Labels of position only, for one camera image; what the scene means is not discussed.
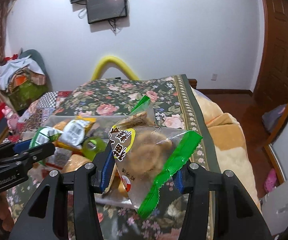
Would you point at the wall mounted monitor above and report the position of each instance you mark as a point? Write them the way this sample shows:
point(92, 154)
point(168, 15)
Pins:
point(104, 10)

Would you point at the green-edged clear cake bag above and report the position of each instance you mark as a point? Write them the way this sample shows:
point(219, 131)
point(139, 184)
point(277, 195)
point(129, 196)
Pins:
point(147, 155)

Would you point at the red white snack bag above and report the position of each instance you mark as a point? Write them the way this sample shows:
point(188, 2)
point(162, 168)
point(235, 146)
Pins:
point(59, 159)

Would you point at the green snack packet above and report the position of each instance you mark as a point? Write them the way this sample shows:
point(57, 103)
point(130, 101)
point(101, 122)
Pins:
point(45, 135)

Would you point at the green floral bedspread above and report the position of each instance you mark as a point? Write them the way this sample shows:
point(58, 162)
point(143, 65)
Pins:
point(175, 106)

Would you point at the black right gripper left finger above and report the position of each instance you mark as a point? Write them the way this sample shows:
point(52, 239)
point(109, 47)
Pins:
point(45, 215)

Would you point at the patchwork quilt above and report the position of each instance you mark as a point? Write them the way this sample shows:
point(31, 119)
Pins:
point(37, 113)

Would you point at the beige fleece blanket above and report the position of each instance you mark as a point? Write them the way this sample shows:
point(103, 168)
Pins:
point(229, 142)

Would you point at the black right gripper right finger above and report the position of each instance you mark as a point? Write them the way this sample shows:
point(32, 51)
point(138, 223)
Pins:
point(236, 214)

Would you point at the white yellow snack packet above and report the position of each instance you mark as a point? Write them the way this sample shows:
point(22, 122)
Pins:
point(74, 133)

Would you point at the orange cake clear packet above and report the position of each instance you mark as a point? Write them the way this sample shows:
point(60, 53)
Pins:
point(74, 163)

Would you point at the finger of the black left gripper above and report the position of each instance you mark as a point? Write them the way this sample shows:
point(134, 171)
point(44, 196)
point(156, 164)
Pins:
point(11, 149)
point(26, 157)

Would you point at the pink slipper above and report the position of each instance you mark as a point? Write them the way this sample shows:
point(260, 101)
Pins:
point(270, 182)

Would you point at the pile of clothes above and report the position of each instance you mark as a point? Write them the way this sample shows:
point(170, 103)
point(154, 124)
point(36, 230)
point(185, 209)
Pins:
point(23, 78)

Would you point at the brown wooden door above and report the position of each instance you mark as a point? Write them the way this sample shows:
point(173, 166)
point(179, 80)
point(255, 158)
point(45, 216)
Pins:
point(271, 89)

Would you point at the green jelly cup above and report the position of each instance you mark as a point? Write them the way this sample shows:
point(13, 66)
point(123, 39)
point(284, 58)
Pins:
point(93, 146)

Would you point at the clear plastic storage box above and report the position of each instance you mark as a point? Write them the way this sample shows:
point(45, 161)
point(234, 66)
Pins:
point(110, 195)

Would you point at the yellow curved foam tube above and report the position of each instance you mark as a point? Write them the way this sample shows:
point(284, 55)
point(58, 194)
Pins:
point(111, 61)

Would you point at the pink plush toy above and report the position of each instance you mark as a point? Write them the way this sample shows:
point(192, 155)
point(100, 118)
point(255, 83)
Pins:
point(11, 118)

